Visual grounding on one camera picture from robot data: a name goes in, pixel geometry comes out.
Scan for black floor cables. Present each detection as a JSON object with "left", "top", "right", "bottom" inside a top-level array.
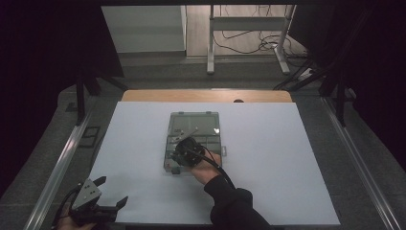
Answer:
[{"left": 213, "top": 4, "right": 308, "bottom": 56}]

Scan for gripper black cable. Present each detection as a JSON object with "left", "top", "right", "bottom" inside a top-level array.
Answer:
[
  {"left": 51, "top": 184, "right": 83, "bottom": 228},
  {"left": 190, "top": 145, "right": 237, "bottom": 190}
]

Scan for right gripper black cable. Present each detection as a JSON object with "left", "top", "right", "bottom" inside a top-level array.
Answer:
[{"left": 190, "top": 145, "right": 237, "bottom": 190}]

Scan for person's right hand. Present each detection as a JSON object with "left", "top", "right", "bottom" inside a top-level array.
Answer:
[{"left": 190, "top": 149, "right": 223, "bottom": 186}]

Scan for person's left hand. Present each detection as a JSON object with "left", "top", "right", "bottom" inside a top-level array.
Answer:
[{"left": 56, "top": 204, "right": 98, "bottom": 230}]

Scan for aluminium rail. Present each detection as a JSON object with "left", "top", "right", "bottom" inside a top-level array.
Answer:
[
  {"left": 320, "top": 96, "right": 402, "bottom": 230},
  {"left": 23, "top": 109, "right": 94, "bottom": 230}
]

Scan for clear plastic compartment box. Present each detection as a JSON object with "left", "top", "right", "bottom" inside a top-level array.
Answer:
[{"left": 163, "top": 110, "right": 228, "bottom": 175}]

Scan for white power strip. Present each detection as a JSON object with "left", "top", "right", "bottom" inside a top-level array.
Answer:
[{"left": 298, "top": 67, "right": 314, "bottom": 81}]

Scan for black floor socket frame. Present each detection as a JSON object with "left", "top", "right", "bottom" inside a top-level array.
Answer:
[{"left": 78, "top": 126, "right": 102, "bottom": 149}]

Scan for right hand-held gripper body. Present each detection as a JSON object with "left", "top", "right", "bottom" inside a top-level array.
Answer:
[{"left": 169, "top": 126, "right": 206, "bottom": 169}]

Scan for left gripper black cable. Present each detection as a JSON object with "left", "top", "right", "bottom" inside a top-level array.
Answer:
[{"left": 51, "top": 184, "right": 83, "bottom": 228}]

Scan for white table sheet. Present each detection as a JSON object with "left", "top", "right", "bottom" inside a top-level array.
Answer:
[{"left": 88, "top": 101, "right": 341, "bottom": 226}]

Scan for wooden table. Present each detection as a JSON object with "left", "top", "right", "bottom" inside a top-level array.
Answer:
[{"left": 121, "top": 88, "right": 293, "bottom": 104}]

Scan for white cabinet panel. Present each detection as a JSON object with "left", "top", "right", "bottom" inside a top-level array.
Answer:
[{"left": 101, "top": 5, "right": 188, "bottom": 54}]

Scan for dark curtain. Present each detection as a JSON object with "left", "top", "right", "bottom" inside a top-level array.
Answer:
[
  {"left": 288, "top": 0, "right": 406, "bottom": 173},
  {"left": 0, "top": 0, "right": 125, "bottom": 199}
]

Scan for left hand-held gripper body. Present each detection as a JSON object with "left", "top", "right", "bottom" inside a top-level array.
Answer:
[{"left": 69, "top": 178, "right": 119, "bottom": 226}]

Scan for black metal stand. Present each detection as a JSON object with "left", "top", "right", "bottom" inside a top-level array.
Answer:
[
  {"left": 74, "top": 72, "right": 129, "bottom": 127},
  {"left": 319, "top": 71, "right": 356, "bottom": 127}
]

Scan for white metal desk frame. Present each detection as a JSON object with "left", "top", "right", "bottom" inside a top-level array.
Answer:
[{"left": 206, "top": 4, "right": 297, "bottom": 77}]

